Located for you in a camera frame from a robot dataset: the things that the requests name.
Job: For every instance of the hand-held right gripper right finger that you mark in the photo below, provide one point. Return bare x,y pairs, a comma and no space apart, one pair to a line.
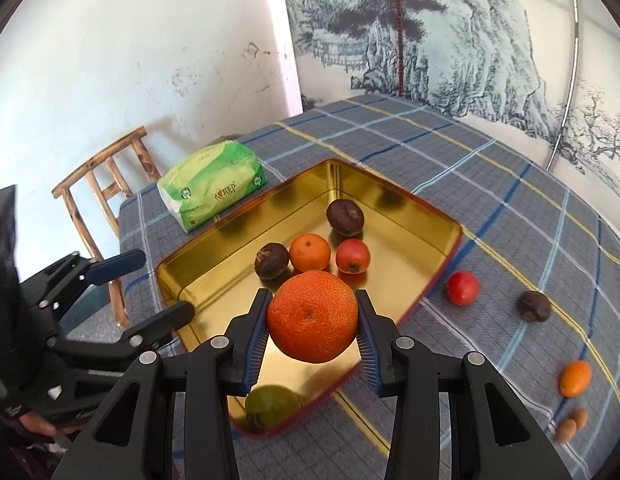
368,355

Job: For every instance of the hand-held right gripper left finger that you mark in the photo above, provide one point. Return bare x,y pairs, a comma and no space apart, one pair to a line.
252,365

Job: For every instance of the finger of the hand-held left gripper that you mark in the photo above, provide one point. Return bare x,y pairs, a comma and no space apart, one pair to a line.
117,265
159,322

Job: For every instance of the green round fruit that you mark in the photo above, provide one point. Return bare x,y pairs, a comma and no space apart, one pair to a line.
272,404

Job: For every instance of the deep orange rough tangerine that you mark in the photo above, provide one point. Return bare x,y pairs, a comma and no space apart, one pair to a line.
312,322

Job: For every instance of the red and gold tin box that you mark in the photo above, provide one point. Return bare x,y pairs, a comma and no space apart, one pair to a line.
229,280

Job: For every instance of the red round fruit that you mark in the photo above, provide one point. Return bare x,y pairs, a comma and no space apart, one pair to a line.
353,256
462,287

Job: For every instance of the dark passion fruit tan patch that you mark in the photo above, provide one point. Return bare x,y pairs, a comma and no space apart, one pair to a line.
271,260

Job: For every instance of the small orange tangerine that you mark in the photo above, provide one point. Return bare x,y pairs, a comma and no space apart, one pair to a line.
310,252

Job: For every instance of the dark brown passion fruit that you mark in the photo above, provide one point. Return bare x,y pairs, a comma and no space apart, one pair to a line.
535,306
345,216

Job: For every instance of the smooth light orange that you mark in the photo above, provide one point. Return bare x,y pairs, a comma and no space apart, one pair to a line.
575,379

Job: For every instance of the brown kiwi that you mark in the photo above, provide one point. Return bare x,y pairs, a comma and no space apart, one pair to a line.
580,417
566,431

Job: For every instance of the person's left forearm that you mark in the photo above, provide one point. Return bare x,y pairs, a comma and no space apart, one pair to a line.
9,452

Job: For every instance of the person's left hand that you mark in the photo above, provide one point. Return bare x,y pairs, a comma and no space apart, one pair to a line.
37,422

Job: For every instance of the wooden chair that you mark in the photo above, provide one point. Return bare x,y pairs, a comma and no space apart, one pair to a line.
97,159

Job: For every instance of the green tissue pack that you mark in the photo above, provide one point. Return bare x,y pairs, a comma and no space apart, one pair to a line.
209,185

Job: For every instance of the dark round stool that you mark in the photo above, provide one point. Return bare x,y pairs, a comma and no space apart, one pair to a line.
224,138

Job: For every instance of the landscape painted screen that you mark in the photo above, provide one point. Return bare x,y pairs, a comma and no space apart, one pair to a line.
440,35

